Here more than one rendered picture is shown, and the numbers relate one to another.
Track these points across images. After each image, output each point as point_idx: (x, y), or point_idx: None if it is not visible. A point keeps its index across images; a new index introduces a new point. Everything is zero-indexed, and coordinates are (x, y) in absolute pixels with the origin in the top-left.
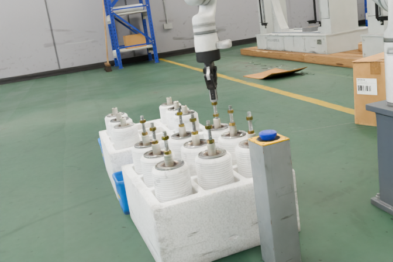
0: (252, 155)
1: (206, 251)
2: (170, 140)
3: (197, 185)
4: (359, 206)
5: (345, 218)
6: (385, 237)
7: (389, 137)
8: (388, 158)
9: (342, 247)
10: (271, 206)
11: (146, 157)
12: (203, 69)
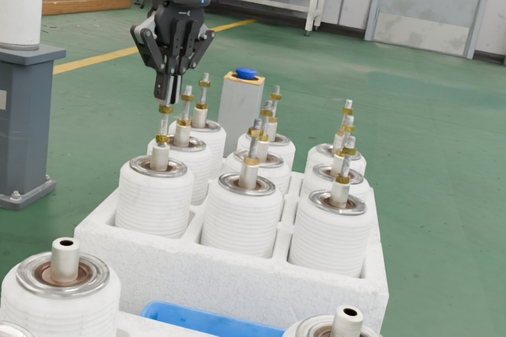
0: (258, 101)
1: None
2: (280, 192)
3: (293, 183)
4: (35, 215)
5: (82, 217)
6: (102, 192)
7: (44, 92)
8: (40, 122)
9: None
10: None
11: (361, 174)
12: (198, 23)
